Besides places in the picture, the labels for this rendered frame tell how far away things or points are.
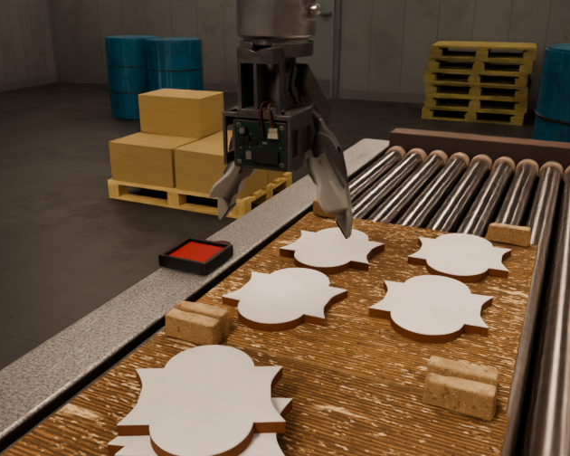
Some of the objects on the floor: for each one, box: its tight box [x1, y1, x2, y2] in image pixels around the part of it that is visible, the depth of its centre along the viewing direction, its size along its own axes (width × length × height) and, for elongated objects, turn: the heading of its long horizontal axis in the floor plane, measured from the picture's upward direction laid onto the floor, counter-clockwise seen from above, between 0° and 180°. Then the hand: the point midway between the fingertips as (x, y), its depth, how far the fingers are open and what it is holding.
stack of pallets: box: [422, 41, 537, 126], centre depth 673 cm, size 108×74×77 cm
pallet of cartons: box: [108, 89, 292, 219], centre depth 410 cm, size 113×86×63 cm
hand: (285, 228), depth 69 cm, fingers open, 14 cm apart
